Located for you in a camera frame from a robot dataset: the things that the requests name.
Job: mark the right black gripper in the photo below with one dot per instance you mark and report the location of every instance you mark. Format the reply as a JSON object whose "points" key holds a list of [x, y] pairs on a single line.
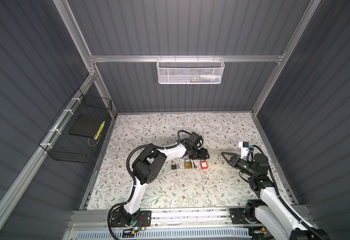
{"points": [[234, 161]]}

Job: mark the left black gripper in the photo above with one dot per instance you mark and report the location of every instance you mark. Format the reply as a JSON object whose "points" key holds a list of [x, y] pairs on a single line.
{"points": [[203, 154]]}

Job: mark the red safety padlock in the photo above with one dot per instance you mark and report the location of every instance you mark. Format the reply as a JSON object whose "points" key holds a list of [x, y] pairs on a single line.
{"points": [[204, 165]]}

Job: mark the brass padlock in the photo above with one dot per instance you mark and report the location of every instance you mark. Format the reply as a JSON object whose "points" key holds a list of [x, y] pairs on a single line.
{"points": [[188, 164]]}

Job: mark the small black padlock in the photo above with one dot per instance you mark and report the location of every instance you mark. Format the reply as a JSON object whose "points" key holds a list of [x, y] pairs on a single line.
{"points": [[174, 166]]}

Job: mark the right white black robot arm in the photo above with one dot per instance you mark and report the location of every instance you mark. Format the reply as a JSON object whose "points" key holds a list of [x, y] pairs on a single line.
{"points": [[268, 192]]}

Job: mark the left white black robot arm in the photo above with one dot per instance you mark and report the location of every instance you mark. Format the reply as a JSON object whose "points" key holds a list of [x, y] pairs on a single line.
{"points": [[145, 162]]}

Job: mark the items in white basket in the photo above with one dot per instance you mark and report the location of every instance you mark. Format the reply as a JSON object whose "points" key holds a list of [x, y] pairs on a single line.
{"points": [[209, 79]]}

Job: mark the yellow marker pen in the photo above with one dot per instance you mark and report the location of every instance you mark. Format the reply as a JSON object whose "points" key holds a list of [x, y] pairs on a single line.
{"points": [[98, 133]]}

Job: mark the black flat box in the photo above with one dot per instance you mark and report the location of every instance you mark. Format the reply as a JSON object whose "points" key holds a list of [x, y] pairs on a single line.
{"points": [[85, 126]]}

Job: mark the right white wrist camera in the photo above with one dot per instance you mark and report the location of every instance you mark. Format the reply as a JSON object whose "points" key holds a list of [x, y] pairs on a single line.
{"points": [[246, 149]]}

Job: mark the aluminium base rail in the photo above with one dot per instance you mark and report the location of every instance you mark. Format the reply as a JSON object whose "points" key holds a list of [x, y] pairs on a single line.
{"points": [[190, 216]]}

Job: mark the white wire mesh basket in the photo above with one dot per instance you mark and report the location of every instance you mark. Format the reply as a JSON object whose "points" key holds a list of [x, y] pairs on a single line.
{"points": [[170, 71]]}

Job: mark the white perforated cable duct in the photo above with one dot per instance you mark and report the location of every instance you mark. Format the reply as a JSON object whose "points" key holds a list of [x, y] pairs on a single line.
{"points": [[219, 233]]}

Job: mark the black wire basket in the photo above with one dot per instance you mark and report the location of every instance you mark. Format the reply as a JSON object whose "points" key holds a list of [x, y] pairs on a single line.
{"points": [[61, 146]]}

